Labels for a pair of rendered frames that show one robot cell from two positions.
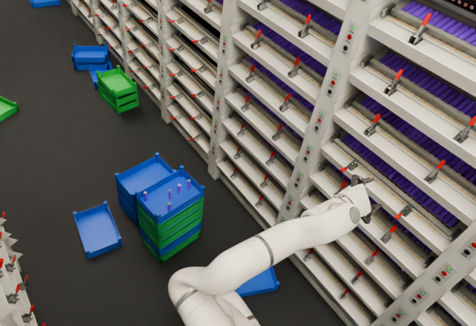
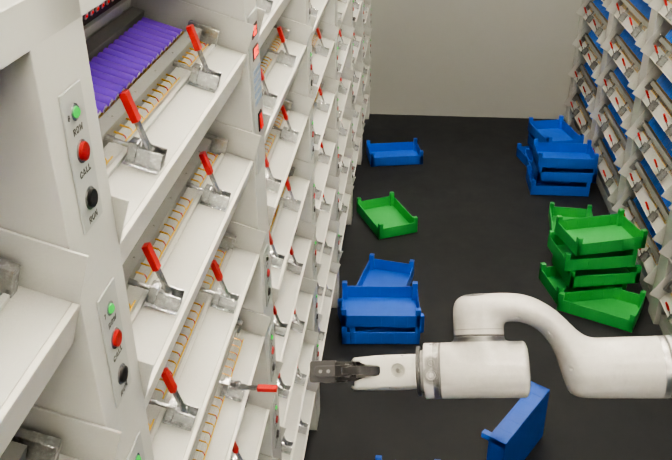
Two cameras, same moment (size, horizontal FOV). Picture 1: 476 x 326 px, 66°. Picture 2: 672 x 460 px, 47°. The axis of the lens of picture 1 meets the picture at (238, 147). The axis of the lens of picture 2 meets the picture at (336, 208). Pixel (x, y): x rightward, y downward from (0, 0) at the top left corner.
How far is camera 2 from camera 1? 1.47 m
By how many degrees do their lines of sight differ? 95
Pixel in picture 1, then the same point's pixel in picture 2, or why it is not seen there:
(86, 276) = not seen: outside the picture
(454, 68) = (196, 120)
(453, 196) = (235, 276)
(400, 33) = (129, 185)
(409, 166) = (219, 336)
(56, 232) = not seen: outside the picture
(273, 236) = (642, 344)
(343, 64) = (133, 409)
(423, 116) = (200, 247)
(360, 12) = (100, 250)
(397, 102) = (189, 287)
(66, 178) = not seen: outside the picture
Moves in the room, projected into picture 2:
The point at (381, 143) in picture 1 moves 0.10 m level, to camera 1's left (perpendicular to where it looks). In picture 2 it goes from (195, 389) to (235, 427)
